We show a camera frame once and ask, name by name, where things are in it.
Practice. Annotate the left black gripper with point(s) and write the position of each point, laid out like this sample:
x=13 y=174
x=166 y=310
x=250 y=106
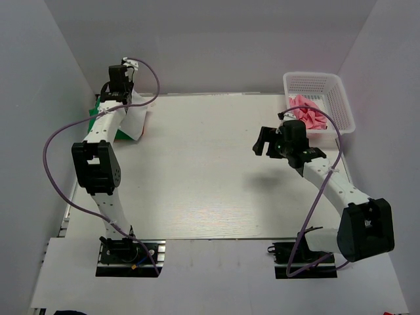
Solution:
x=130 y=86

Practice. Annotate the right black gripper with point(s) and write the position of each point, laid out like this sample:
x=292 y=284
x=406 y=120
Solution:
x=267 y=135

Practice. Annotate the white t shirt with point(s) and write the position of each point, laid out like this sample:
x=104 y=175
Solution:
x=133 y=121

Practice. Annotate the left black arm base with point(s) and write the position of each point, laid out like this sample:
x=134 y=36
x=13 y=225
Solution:
x=128 y=259

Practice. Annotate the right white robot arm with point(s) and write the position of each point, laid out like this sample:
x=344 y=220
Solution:
x=366 y=227

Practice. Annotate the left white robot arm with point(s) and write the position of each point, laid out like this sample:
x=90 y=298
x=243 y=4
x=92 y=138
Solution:
x=95 y=162

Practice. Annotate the folded green t shirt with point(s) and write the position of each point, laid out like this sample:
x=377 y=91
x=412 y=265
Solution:
x=120 y=135

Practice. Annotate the pink t shirt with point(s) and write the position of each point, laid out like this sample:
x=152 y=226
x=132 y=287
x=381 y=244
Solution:
x=312 y=119

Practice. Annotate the white plastic basket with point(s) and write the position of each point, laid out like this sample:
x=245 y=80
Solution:
x=326 y=91

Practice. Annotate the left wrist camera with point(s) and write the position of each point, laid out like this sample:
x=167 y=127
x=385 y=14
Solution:
x=119 y=80

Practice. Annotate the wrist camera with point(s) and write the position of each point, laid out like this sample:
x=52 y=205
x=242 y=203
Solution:
x=294 y=135
x=119 y=80

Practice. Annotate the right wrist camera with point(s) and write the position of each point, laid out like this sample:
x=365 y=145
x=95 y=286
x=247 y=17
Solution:
x=294 y=135

